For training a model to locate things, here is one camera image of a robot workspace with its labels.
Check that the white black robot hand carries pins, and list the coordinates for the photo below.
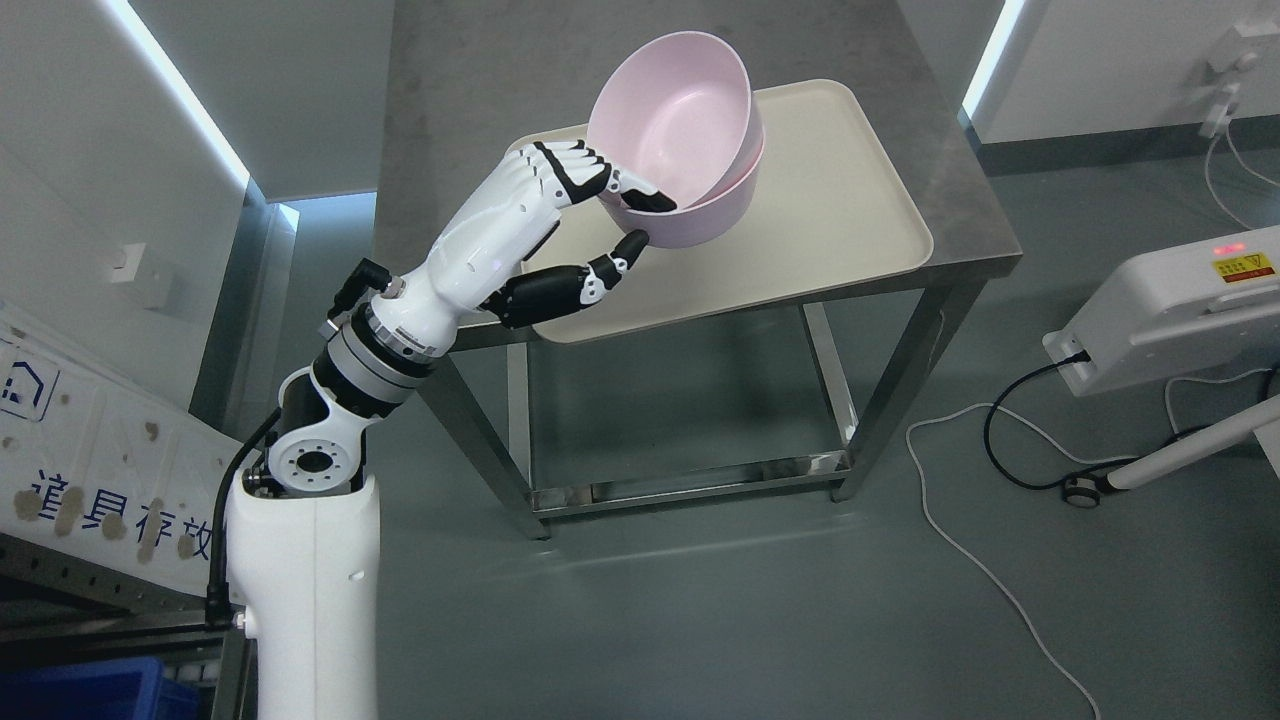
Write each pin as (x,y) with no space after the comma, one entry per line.
(501,224)

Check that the pink bowl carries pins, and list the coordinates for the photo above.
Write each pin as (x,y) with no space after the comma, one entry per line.
(700,223)
(682,114)

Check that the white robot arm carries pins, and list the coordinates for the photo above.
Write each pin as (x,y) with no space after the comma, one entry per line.
(295,557)

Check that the metal shelf rack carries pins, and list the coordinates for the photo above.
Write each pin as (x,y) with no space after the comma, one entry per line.
(61,610)

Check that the stainless steel table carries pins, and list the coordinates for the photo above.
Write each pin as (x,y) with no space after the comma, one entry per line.
(468,78)

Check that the beige plastic tray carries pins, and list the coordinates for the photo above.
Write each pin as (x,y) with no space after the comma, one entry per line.
(829,211)

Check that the white sign board with text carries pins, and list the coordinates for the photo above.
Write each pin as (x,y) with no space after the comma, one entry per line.
(95,467)

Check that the blue bin lower left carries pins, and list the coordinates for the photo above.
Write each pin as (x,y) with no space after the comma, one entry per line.
(111,689)

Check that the white machine with warning label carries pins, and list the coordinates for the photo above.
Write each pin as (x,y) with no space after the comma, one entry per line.
(1173,311)

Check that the white leg with caster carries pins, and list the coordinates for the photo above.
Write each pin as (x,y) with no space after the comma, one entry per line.
(1260,422)

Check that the white wall socket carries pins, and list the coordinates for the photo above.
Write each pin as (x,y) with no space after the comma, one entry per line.
(131,267)

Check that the white wall plug adapter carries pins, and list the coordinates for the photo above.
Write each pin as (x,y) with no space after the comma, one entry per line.
(1238,52)

